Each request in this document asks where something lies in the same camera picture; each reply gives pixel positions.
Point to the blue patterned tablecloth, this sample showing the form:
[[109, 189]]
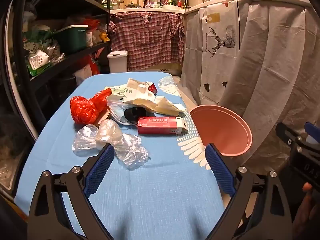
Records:
[[150, 192]]

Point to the large red bag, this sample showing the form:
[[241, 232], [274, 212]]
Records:
[[92, 66]]

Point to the blue face mask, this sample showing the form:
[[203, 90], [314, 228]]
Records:
[[122, 118]]

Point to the white labelled jar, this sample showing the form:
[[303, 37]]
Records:
[[89, 37]]

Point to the green snack packet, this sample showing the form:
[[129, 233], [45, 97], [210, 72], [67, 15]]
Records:
[[37, 62]]

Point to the green storage box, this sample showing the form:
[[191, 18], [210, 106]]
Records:
[[71, 38]]

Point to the yellow toy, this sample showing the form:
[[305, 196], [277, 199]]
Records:
[[105, 37]]

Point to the white tissue packet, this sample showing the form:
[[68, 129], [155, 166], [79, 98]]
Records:
[[135, 87]]

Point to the red plaid shirt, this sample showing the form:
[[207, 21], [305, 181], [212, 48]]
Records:
[[147, 40]]

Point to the pink round bin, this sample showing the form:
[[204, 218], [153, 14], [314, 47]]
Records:
[[220, 130]]

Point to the clear bag of dried goods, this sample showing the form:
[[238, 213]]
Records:
[[53, 51]]

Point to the red medicine box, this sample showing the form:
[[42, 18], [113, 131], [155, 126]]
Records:
[[157, 127]]

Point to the black shelf rack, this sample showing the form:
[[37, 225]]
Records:
[[75, 5]]

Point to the red plastic bag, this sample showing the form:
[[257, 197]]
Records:
[[82, 110]]

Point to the small red white box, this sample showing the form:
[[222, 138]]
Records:
[[153, 88]]

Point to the white lidded bin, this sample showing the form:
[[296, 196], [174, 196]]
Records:
[[117, 62]]

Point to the white paper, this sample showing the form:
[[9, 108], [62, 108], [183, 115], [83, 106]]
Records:
[[162, 105]]

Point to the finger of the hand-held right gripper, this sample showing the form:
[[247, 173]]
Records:
[[287, 133], [312, 130]]

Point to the small red bag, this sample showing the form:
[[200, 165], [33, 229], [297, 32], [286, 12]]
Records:
[[91, 24]]

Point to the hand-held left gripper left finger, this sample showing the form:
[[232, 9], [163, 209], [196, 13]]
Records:
[[100, 167]]

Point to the clear plastic bag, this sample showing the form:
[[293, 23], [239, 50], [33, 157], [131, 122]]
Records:
[[125, 150], [85, 140]]

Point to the clear plastic wrapper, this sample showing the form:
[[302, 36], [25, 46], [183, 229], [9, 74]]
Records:
[[115, 106]]

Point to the green white pouch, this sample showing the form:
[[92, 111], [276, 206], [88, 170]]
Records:
[[115, 92]]

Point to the white paper bag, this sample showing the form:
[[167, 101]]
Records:
[[82, 75]]

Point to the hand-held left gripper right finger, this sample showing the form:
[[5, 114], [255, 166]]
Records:
[[220, 170]]

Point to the person's right hand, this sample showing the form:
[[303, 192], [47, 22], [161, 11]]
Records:
[[308, 212]]

